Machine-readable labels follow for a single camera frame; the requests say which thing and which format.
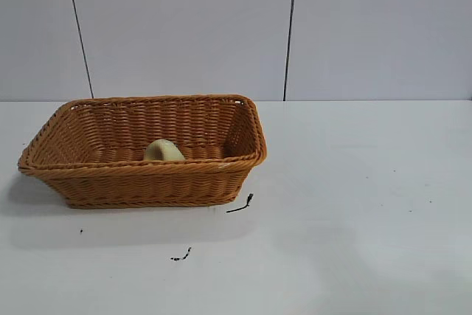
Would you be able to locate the pale yellow egg yolk pastry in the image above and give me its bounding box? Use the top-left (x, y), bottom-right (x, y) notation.
top-left (142, 139), bottom-right (186, 163)

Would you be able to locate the brown woven wicker basket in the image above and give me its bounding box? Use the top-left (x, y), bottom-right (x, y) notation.
top-left (16, 93), bottom-right (269, 209)

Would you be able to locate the straight black thread scrap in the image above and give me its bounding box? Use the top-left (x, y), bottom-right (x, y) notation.
top-left (226, 192), bottom-right (254, 214)

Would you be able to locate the dotted black thread scrap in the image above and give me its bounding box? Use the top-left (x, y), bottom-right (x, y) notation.
top-left (170, 246), bottom-right (192, 261)

